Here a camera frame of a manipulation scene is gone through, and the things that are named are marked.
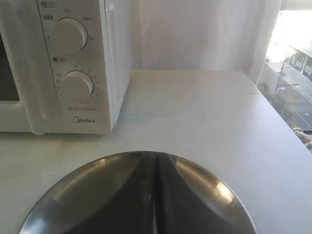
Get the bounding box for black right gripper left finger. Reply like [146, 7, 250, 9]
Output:
[81, 155, 156, 234]

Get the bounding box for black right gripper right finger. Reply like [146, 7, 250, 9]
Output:
[155, 155, 221, 234]

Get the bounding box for white microwave door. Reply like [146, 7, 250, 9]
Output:
[0, 0, 64, 135]

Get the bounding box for white microwave oven body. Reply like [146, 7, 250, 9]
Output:
[37, 0, 132, 134]

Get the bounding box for round silver metal plate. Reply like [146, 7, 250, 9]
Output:
[20, 151, 256, 234]

